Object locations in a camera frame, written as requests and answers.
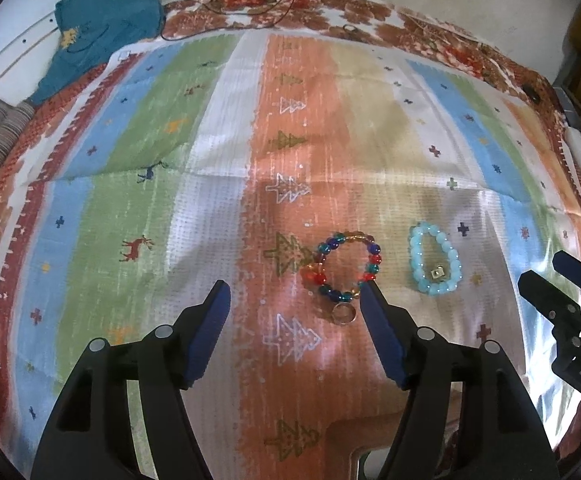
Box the light blue bead bracelet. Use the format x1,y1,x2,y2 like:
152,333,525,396
408,221,464,296

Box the black cable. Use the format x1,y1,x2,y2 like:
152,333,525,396
159,0,332,42

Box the striped colourful blanket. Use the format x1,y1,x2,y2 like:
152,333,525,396
0,30,581,479

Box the white headboard with ornament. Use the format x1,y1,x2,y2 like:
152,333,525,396
0,13,59,105

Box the small gold square charm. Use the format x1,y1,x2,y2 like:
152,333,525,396
430,264,447,282

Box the multicolour bead bracelet with ring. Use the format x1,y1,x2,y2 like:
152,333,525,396
299,231,384,326

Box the teal blue garment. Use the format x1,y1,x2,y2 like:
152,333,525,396
29,0,164,106

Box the silver metal tin box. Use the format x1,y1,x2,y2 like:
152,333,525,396
350,439,462,480

